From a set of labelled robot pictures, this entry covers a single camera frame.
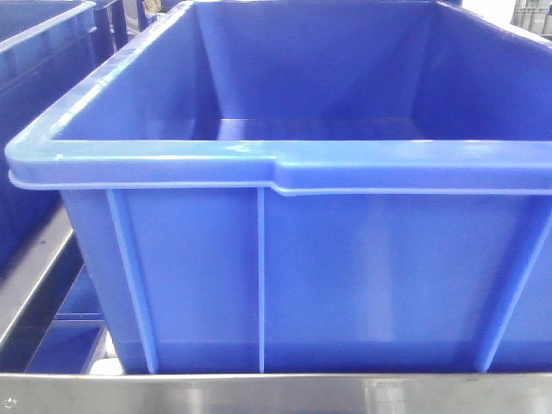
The steel shelf front rail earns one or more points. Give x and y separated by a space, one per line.
277 393

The blue crate at left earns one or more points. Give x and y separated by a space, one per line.
47 47

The large blue plastic crate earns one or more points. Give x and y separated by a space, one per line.
311 187

